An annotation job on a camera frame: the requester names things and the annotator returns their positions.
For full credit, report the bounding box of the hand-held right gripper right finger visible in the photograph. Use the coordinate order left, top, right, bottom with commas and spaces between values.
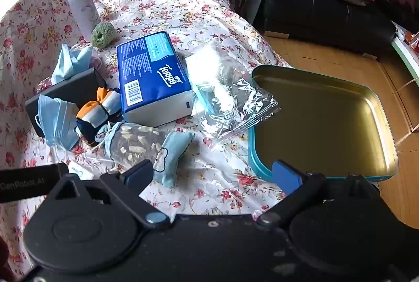
257, 159, 382, 227

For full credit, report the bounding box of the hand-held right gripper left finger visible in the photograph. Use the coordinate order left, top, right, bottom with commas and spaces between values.
46, 160, 171, 229

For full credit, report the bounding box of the light blue sock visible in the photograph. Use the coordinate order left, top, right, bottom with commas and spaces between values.
154, 131, 196, 188

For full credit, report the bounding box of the teal tin tray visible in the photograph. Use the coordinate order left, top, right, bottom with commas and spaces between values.
248, 64, 399, 182

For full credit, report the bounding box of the blue face mask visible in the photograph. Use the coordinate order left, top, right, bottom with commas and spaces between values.
51, 44, 94, 86
34, 95, 81, 152

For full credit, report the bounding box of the orange navy white sock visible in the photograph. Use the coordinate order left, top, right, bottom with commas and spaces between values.
75, 86, 122, 147

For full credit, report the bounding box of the clear plastic bag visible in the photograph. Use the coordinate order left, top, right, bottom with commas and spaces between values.
186, 40, 281, 152

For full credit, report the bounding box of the green scrubber ball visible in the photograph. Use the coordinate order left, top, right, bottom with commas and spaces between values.
92, 23, 116, 48

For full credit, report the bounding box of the large blue tissue pack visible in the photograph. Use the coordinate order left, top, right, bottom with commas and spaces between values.
116, 31, 194, 128

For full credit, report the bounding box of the black box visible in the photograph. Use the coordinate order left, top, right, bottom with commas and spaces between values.
24, 68, 107, 139

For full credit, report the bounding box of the purple lidded water bottle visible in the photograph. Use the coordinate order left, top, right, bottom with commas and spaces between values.
63, 0, 102, 40

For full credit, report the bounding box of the floral tablecloth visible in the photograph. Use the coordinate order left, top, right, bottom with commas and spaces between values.
0, 0, 295, 269

